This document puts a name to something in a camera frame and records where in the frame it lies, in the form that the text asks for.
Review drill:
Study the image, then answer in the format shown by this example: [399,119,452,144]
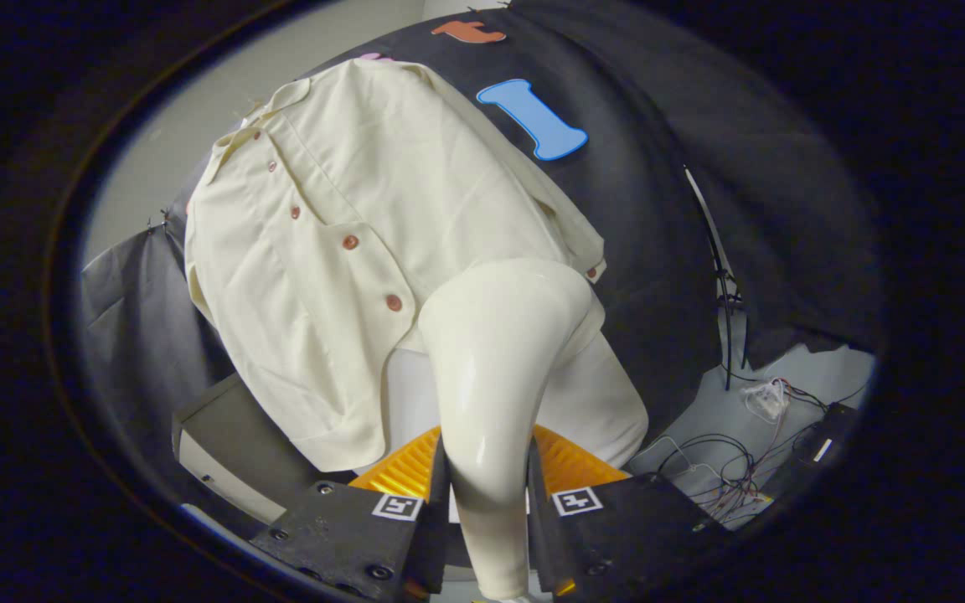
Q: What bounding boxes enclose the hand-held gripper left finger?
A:
[250,425,452,603]

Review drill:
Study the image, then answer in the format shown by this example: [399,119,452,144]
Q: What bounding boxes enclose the black backdrop cloth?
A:
[80,0,881,503]

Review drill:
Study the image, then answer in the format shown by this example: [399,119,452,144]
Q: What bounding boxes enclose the white garment steamer head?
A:
[417,257,594,600]

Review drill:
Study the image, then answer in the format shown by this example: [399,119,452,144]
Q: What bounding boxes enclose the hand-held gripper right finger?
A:
[524,425,726,598]

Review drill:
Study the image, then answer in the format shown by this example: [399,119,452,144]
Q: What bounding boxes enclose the grey drawer cabinet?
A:
[171,373,324,528]

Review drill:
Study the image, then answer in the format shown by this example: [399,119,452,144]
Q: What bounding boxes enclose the tangled floor cables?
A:
[654,377,869,525]

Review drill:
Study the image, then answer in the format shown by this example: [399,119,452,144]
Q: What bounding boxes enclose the white garment board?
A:
[386,310,651,524]

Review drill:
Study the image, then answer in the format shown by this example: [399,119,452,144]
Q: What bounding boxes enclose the cream button shirt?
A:
[184,57,609,474]

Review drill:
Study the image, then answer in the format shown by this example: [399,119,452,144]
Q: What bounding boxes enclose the white cable bundle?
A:
[742,379,790,424]

